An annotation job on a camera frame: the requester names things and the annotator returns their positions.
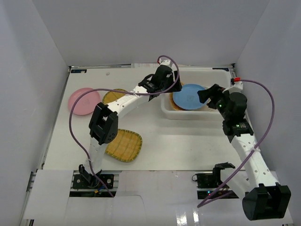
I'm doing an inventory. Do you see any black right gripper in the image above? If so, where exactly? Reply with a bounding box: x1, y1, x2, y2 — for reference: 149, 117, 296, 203
197, 84, 233, 121

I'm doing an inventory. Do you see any blue bear plate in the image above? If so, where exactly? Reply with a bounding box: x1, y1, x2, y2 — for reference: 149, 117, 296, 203
172, 84, 206, 110

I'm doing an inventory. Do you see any orange fan-shaped woven plate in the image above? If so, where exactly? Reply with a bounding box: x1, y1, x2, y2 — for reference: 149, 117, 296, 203
169, 92, 185, 111

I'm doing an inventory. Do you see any round green-rimmed woven plate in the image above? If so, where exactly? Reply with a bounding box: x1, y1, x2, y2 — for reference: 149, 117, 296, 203
102, 89, 127, 105

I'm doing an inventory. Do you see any green-rimmed fan woven plate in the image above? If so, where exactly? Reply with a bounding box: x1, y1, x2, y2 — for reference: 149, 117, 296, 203
105, 129, 143, 162

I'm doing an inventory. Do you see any pink plate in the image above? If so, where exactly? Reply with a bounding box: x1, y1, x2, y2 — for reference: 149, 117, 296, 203
68, 88, 101, 116

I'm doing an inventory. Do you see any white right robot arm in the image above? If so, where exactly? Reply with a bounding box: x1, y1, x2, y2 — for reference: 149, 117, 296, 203
198, 84, 291, 221

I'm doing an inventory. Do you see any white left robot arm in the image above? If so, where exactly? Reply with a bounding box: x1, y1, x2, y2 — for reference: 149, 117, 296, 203
83, 65, 182, 188

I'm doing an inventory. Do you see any white plastic bin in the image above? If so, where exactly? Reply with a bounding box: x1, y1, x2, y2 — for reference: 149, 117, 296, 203
161, 68, 231, 121

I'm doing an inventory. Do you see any blue label sticker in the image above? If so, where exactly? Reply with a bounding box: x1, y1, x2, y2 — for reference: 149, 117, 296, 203
70, 69, 87, 73
212, 67, 229, 72

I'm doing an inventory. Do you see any printed paper sheet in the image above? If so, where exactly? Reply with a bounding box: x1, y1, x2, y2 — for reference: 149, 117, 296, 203
131, 63, 159, 68

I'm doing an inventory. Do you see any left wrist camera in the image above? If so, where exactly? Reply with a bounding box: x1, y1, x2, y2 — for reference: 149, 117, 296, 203
158, 59, 173, 67

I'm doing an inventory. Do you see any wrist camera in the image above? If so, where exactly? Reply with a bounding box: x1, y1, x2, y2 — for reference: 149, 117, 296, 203
223, 77, 243, 93
158, 59, 173, 67

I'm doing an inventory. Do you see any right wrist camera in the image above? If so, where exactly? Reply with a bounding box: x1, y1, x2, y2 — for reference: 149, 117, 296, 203
223, 77, 243, 93

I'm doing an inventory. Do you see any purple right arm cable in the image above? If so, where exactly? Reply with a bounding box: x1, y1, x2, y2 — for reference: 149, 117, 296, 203
197, 79, 275, 208

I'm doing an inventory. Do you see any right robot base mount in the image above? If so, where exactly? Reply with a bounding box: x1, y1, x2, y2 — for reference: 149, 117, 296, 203
191, 162, 235, 200

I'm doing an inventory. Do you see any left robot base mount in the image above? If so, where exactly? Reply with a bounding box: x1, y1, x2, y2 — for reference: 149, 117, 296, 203
70, 164, 117, 198

